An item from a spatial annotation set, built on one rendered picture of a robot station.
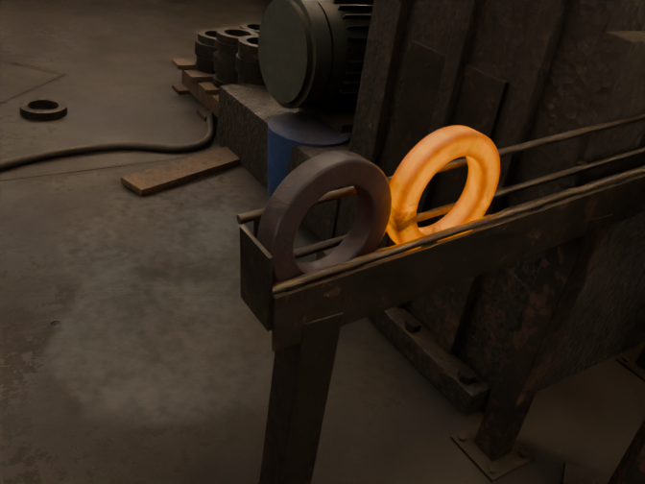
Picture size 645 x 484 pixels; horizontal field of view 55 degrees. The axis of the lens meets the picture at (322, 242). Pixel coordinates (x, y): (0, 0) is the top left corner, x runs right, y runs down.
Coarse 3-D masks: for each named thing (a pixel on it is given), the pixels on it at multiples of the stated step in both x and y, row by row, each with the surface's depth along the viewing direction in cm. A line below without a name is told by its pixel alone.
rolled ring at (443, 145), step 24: (432, 144) 78; (456, 144) 78; (480, 144) 81; (408, 168) 78; (432, 168) 78; (480, 168) 85; (408, 192) 78; (480, 192) 87; (408, 216) 80; (456, 216) 89; (480, 216) 90; (408, 240) 83
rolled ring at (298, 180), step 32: (320, 160) 70; (352, 160) 71; (288, 192) 68; (320, 192) 70; (384, 192) 77; (288, 224) 69; (352, 224) 81; (384, 224) 80; (288, 256) 72; (352, 256) 80
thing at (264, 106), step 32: (288, 0) 201; (320, 0) 204; (352, 0) 208; (288, 32) 204; (320, 32) 196; (352, 32) 204; (288, 64) 208; (320, 64) 198; (352, 64) 206; (224, 96) 244; (256, 96) 241; (288, 96) 211; (320, 96) 209; (352, 96) 220; (224, 128) 250; (256, 128) 226; (256, 160) 231; (320, 224) 201
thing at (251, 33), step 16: (208, 32) 293; (224, 32) 269; (240, 32) 276; (256, 32) 291; (208, 48) 283; (224, 48) 266; (240, 48) 247; (256, 48) 243; (176, 64) 298; (192, 64) 299; (208, 64) 288; (224, 64) 269; (240, 64) 250; (256, 64) 247; (192, 80) 284; (208, 80) 288; (224, 80) 273; (240, 80) 256; (256, 80) 252; (208, 96) 282; (208, 112) 282
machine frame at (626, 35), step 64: (384, 0) 150; (448, 0) 133; (512, 0) 119; (576, 0) 108; (640, 0) 105; (384, 64) 150; (448, 64) 132; (512, 64) 122; (576, 64) 110; (640, 64) 105; (384, 128) 158; (512, 128) 121; (576, 128) 112; (640, 128) 116; (448, 192) 142; (320, 256) 187; (640, 256) 146; (384, 320) 164; (448, 320) 147; (512, 320) 134; (576, 320) 145; (640, 320) 168; (448, 384) 147
